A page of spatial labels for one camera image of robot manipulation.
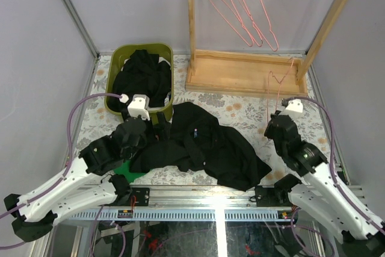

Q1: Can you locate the white shirt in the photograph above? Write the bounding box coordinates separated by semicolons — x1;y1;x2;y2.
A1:
123;55;173;110

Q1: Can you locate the pink wire hanger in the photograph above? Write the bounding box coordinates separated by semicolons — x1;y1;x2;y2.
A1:
208;0;254;47

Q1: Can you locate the pink hanger of white shirt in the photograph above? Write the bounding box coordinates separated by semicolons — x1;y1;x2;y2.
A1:
237;1;259;41

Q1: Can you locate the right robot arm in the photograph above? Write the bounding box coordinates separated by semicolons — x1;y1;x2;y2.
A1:
255;111;384;256

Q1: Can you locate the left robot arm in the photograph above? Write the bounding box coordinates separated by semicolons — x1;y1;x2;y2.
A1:
4;113;171;243

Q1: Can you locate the green cloth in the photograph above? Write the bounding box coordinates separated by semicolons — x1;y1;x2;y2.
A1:
114;161;145;183

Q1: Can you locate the floral table mat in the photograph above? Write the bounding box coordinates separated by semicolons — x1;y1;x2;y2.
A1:
74;55;335;186

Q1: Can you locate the wooden clothes rack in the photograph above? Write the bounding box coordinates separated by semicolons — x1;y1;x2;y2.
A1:
185;0;348;97

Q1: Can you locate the olive green plastic basket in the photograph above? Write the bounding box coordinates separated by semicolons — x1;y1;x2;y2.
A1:
106;43;174;123

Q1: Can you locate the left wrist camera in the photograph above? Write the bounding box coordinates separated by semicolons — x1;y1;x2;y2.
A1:
119;94;150;121

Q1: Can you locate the aluminium rail frame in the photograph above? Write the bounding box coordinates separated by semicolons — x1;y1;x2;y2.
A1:
29;184;385;257

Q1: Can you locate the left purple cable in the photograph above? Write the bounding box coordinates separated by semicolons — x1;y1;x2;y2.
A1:
0;93;124;249

